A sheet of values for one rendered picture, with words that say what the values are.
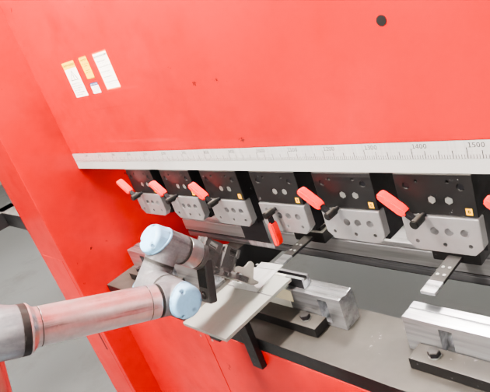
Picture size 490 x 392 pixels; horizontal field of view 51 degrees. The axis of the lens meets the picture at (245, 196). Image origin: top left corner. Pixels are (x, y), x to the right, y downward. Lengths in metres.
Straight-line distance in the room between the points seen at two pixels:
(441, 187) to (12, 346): 0.80
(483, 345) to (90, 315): 0.79
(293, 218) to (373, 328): 0.36
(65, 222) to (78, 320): 1.05
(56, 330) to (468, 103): 0.81
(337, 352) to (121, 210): 1.16
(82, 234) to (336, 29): 1.41
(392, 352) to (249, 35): 0.79
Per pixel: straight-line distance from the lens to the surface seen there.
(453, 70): 0.88
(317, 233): 1.57
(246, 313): 1.36
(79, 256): 2.09
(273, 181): 1.22
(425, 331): 1.24
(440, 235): 1.03
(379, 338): 1.35
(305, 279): 1.42
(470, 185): 0.95
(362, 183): 1.06
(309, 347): 1.38
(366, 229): 1.11
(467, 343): 1.20
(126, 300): 1.08
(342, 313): 1.36
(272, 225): 1.25
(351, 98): 0.99
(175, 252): 1.24
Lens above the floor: 1.74
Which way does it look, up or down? 21 degrees down
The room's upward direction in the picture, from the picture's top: 20 degrees counter-clockwise
